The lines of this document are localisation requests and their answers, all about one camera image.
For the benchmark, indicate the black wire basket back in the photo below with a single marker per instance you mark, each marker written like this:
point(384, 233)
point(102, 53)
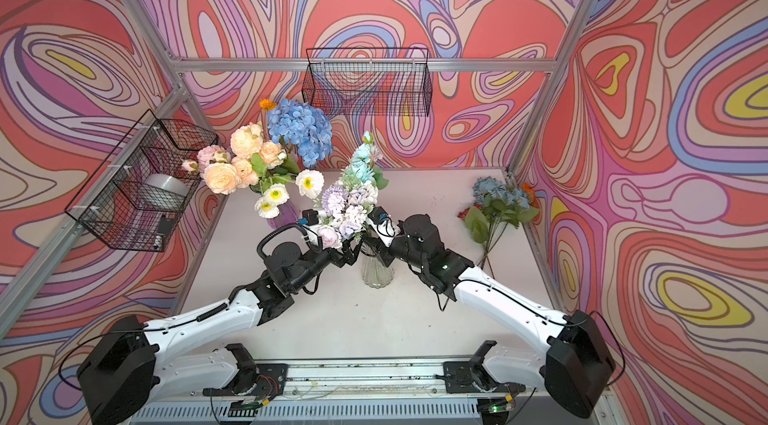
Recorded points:
point(369, 81)

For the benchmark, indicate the pink rose flower stem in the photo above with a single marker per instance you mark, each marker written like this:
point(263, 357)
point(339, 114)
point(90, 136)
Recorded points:
point(205, 157)

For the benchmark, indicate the white tape roll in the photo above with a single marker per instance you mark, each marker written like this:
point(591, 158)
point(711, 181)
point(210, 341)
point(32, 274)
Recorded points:
point(164, 187)

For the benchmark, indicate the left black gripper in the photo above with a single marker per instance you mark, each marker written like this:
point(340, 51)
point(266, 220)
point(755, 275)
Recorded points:
point(335, 256)

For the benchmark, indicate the clear ribbed glass vase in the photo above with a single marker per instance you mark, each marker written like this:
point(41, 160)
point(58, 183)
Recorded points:
point(373, 271)

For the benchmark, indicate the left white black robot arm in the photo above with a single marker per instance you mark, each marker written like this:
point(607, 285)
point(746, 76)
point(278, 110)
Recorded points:
point(136, 363)

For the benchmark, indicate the black wire basket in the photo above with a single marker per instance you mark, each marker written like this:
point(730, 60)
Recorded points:
point(369, 81)
point(113, 208)

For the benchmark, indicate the orange poppy flower stem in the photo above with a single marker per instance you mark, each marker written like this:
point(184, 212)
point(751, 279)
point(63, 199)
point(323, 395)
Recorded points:
point(266, 106)

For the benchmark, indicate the teal white bouquet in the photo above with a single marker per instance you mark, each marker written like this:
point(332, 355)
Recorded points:
point(496, 207)

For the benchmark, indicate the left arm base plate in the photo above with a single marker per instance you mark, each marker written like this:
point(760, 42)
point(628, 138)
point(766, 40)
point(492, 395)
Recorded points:
point(262, 381)

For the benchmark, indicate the cream rose flower stem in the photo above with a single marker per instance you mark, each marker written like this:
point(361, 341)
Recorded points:
point(247, 140)

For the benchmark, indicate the small black device in basket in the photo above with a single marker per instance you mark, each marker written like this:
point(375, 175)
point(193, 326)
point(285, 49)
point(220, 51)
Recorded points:
point(164, 227)

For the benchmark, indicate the pale blue rose stem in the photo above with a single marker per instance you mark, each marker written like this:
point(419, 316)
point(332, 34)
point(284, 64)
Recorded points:
point(362, 167)

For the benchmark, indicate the lilac white mixed bouquet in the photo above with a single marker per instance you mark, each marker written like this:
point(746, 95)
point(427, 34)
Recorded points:
point(343, 212)

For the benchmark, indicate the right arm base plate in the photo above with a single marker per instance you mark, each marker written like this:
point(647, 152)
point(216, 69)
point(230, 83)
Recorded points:
point(464, 377)

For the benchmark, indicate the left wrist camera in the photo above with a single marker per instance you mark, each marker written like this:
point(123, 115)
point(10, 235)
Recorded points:
point(310, 220)

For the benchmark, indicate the blue hydrangea flower stem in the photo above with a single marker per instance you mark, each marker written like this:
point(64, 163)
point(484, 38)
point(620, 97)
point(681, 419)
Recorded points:
point(305, 127)

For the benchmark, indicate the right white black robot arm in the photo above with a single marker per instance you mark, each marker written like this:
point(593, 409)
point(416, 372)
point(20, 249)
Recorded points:
point(568, 355)

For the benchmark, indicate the blue purple glass vase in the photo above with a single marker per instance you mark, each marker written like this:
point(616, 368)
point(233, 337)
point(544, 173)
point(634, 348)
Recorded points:
point(287, 214)

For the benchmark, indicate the black wire basket left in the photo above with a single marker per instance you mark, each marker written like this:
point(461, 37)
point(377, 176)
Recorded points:
point(113, 208)

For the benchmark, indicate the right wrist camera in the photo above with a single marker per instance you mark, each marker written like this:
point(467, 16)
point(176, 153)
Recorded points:
point(381, 223)

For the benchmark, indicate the orange gerbera flower stem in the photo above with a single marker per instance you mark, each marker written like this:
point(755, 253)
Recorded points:
point(529, 192)

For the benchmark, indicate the red sunflower stem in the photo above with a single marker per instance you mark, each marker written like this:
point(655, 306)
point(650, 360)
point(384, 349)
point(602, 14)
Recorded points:
point(462, 215)

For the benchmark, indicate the peach rose flower stem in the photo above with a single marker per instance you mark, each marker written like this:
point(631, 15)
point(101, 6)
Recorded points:
point(242, 173)

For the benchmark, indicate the white yellow-centred poppy stem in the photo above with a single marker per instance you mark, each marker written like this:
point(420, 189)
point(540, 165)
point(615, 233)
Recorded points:
point(276, 189)

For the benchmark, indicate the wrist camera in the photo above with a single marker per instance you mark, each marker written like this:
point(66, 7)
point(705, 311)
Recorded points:
point(381, 223)
point(310, 220)

